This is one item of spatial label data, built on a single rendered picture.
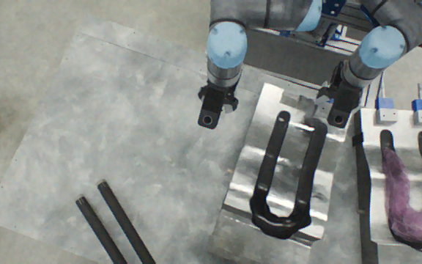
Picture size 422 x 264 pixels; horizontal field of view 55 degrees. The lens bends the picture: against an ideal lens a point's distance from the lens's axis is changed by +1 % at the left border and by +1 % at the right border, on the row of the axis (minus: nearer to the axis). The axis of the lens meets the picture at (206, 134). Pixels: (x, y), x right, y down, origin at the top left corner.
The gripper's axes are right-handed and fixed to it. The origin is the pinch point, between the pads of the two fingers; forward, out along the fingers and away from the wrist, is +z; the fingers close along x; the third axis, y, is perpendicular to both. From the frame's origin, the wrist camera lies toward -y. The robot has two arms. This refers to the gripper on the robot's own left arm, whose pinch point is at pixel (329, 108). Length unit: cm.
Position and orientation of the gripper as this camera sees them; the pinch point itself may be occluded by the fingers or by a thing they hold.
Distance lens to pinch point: 118.8
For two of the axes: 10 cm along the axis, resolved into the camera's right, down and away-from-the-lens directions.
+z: -0.1, 2.6, 9.7
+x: -9.4, -3.3, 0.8
